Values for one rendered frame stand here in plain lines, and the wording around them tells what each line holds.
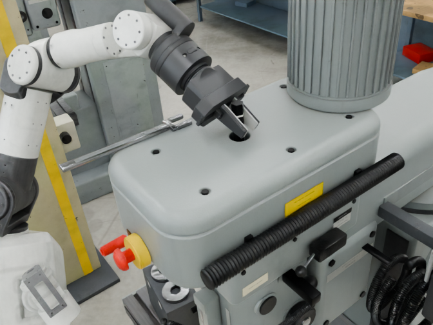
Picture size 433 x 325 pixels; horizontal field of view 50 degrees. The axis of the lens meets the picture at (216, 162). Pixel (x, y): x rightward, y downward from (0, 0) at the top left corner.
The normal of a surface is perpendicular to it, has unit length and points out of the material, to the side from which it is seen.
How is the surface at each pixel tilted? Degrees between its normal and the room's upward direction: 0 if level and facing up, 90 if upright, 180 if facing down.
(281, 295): 90
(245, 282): 90
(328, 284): 90
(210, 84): 30
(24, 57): 56
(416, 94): 0
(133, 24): 67
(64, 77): 97
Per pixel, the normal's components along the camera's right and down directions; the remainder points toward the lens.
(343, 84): -0.10, 0.59
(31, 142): 0.86, 0.29
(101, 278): -0.07, -0.81
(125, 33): -0.43, 0.18
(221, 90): 0.32, -0.54
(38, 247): 0.66, -0.19
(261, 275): 0.59, 0.43
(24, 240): 0.40, -0.80
